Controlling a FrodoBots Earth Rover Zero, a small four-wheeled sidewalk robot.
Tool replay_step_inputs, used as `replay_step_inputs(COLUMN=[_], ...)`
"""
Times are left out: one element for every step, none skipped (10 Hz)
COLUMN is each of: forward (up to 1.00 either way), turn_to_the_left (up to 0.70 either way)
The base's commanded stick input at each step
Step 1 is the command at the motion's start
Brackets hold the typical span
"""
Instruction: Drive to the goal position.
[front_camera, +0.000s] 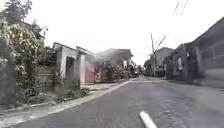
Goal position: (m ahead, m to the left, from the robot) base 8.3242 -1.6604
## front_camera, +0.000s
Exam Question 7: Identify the pale concrete verge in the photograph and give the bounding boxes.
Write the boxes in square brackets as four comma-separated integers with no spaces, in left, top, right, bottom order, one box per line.
[0,78,138,128]

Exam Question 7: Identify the grey asphalt road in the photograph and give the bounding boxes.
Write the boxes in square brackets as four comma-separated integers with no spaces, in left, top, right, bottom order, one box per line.
[13,77,224,128]

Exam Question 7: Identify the leaning utility pole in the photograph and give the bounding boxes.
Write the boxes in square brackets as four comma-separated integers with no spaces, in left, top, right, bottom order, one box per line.
[149,32,167,78]

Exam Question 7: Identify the low weeds patch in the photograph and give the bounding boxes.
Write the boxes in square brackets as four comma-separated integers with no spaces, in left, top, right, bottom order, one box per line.
[28,79,91,105]

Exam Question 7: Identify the building with dark roof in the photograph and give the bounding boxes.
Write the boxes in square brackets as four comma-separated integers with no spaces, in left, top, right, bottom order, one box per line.
[95,47,138,80]

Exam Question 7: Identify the grey concrete gate building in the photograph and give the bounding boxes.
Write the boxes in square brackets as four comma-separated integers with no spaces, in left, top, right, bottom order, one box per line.
[51,41,102,87]

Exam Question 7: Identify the green bushes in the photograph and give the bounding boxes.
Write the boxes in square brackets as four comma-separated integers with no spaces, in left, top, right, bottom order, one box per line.
[99,59,132,83]

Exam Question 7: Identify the grey gabled building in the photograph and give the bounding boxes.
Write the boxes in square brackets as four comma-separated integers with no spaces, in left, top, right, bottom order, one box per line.
[143,46,175,78]

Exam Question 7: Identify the robot's own part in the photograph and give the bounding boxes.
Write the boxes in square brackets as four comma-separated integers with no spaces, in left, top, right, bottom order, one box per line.
[139,110,158,128]

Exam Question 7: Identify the dark long building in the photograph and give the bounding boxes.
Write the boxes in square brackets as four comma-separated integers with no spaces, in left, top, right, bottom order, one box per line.
[163,15,224,88]

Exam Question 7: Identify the overhead wires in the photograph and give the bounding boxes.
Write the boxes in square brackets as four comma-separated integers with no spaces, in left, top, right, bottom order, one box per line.
[172,0,190,17]

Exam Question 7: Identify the leafy overgrown bushes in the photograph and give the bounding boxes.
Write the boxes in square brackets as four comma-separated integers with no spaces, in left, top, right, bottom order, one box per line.
[0,0,52,107]

